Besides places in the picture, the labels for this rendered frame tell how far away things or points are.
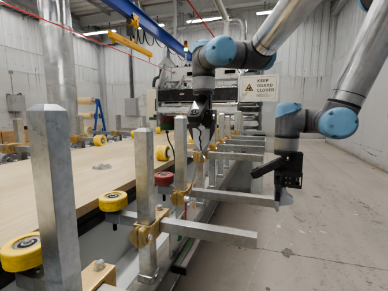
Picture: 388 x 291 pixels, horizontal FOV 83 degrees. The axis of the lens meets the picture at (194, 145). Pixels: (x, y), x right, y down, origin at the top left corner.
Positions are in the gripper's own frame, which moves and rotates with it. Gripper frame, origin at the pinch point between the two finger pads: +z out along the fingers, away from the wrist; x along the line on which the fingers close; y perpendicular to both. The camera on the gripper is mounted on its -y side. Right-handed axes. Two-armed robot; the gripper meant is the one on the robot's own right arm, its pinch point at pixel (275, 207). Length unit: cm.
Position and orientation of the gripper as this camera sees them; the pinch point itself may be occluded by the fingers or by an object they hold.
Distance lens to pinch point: 83.7
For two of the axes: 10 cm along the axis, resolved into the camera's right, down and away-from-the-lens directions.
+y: 9.5, 0.5, -3.1
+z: 0.0, 9.9, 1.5
